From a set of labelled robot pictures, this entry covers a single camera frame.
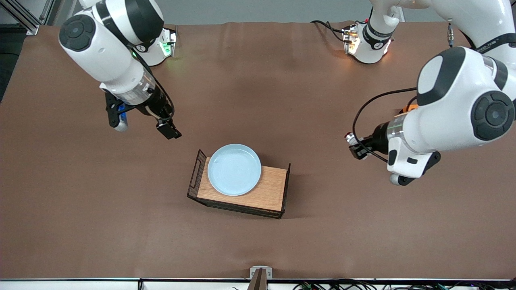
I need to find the light blue round plate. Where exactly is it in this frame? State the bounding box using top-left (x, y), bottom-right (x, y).
top-left (207, 144), bottom-right (262, 197)

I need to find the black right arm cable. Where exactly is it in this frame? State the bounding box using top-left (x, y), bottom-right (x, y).
top-left (131, 50), bottom-right (175, 121)

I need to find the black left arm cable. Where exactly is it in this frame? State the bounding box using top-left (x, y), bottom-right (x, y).
top-left (353, 87), bottom-right (418, 162)

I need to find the white table edge rail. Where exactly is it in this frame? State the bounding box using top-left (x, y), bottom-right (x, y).
top-left (0, 277), bottom-right (516, 290)

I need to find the black base power cable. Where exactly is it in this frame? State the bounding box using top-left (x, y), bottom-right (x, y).
top-left (310, 19), bottom-right (348, 43)

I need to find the tangled black cable bundle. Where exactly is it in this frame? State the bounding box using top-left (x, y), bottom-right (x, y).
top-left (232, 279), bottom-right (516, 290)

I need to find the wooden top wire rack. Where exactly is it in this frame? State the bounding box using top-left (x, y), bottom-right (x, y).
top-left (187, 149), bottom-right (291, 220)

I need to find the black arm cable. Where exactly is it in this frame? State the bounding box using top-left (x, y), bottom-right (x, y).
top-left (131, 50), bottom-right (175, 121)
top-left (353, 87), bottom-right (418, 162)

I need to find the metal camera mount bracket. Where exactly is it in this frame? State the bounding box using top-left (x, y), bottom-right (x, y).
top-left (248, 266), bottom-right (273, 290)

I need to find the brown table cover cloth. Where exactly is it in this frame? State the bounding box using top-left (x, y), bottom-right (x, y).
top-left (0, 20), bottom-right (516, 280)

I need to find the aluminium frame profile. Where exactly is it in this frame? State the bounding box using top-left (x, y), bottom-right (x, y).
top-left (0, 0), bottom-right (55, 36)

